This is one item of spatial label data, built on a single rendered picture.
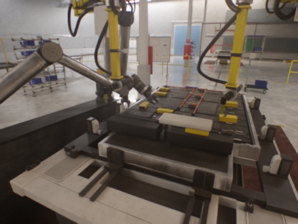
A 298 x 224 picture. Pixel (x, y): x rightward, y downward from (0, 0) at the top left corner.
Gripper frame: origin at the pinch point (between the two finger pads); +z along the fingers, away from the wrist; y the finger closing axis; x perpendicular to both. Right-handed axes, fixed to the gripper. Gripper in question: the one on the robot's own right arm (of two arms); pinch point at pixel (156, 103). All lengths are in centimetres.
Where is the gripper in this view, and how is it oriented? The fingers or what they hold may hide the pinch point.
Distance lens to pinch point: 185.0
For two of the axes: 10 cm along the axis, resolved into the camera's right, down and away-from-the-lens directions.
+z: 7.0, 7.1, -0.5
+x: 5.9, -6.2, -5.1
